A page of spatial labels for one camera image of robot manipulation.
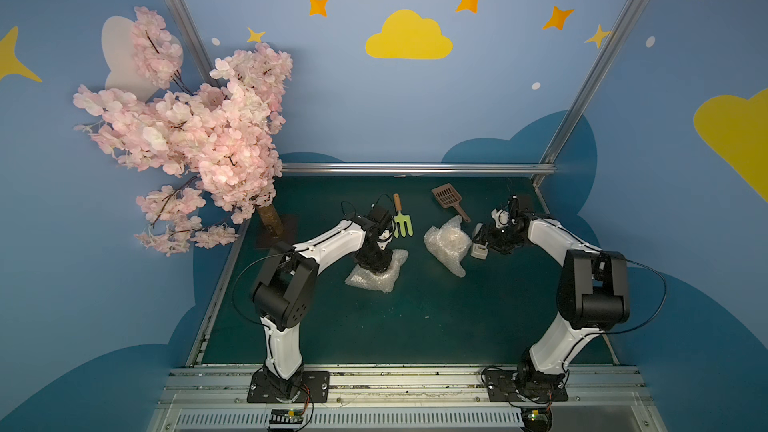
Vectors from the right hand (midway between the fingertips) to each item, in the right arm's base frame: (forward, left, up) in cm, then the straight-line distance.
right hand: (485, 239), depth 96 cm
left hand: (-11, +33, -1) cm, 35 cm away
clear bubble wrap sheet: (-18, +33, +2) cm, 37 cm away
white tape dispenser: (-2, +1, -4) cm, 5 cm away
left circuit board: (-51, +54, -8) cm, 75 cm away
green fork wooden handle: (+10, +28, -5) cm, 30 cm away
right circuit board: (-47, -8, -9) cm, 49 cm away
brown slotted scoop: (+24, +9, -8) cm, 27 cm away
